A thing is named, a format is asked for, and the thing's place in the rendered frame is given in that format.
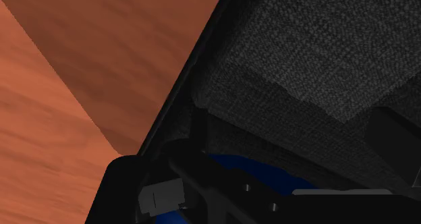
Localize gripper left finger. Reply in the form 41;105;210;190
84;138;294;224

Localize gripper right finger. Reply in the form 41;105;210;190
364;105;421;188

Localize blue rounded object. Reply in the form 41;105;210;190
154;153;318;224

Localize dark grey fabric sofa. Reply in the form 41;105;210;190
136;0;421;198

